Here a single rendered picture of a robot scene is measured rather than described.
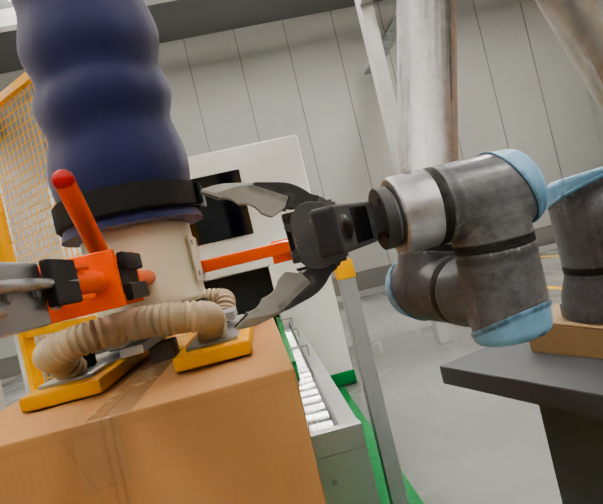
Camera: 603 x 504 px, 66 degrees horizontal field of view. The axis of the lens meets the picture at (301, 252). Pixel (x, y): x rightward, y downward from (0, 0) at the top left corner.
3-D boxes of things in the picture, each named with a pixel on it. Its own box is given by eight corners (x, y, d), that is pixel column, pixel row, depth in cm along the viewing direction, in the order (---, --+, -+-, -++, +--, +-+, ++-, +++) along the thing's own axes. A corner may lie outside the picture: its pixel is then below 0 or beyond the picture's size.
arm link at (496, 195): (563, 225, 50) (544, 134, 49) (455, 254, 49) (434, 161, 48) (513, 227, 59) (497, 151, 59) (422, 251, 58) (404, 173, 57)
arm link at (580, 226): (591, 249, 98) (573, 169, 97) (684, 244, 83) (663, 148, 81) (543, 269, 92) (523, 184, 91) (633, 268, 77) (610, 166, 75)
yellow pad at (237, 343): (205, 335, 92) (199, 310, 92) (254, 322, 93) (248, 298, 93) (174, 374, 58) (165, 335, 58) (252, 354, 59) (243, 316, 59)
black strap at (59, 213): (88, 242, 85) (83, 221, 85) (212, 213, 87) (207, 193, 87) (27, 233, 62) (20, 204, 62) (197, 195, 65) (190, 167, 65)
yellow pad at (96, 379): (109, 359, 90) (103, 334, 90) (160, 346, 91) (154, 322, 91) (20, 415, 56) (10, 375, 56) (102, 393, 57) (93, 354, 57)
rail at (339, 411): (293, 345, 349) (288, 320, 349) (300, 343, 349) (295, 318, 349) (358, 501, 119) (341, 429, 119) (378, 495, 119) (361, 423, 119)
